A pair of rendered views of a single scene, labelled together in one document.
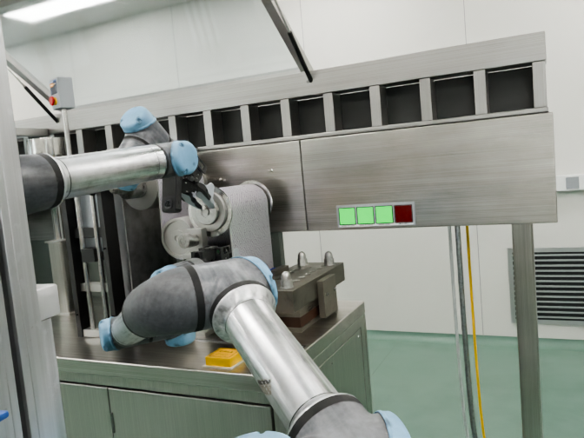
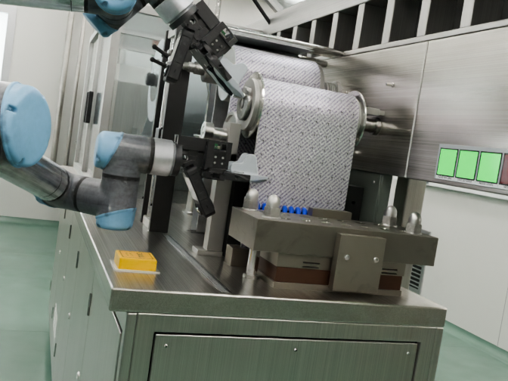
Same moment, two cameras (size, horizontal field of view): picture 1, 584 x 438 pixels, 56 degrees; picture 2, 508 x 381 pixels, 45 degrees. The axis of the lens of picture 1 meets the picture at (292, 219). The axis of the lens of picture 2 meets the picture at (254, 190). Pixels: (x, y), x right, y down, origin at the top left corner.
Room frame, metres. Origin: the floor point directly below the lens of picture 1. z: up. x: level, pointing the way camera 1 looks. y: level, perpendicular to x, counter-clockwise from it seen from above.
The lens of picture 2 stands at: (0.62, -0.77, 1.16)
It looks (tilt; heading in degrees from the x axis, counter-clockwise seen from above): 4 degrees down; 45
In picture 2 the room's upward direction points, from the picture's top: 9 degrees clockwise
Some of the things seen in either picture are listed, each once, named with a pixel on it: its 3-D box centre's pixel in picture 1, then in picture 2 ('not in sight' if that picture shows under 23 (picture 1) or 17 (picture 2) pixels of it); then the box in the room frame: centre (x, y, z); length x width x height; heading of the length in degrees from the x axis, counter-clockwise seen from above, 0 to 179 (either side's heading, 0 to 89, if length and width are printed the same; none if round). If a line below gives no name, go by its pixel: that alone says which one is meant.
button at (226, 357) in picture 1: (225, 357); (134, 261); (1.30, 0.19, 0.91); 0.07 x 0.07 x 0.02; 64
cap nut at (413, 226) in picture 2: (328, 257); (414, 222); (1.78, -0.11, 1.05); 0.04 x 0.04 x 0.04
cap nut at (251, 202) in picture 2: not in sight; (252, 199); (1.52, 0.12, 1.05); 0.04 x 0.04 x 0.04
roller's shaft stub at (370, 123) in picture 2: not in sight; (363, 124); (1.85, 0.11, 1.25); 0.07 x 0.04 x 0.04; 154
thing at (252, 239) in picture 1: (253, 251); (301, 175); (1.67, 0.13, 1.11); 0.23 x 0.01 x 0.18; 154
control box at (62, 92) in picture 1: (59, 93); not in sight; (1.85, 0.72, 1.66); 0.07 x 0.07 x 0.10; 44
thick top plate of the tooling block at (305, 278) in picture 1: (296, 284); (332, 236); (1.65, 0.00, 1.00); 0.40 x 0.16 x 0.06; 154
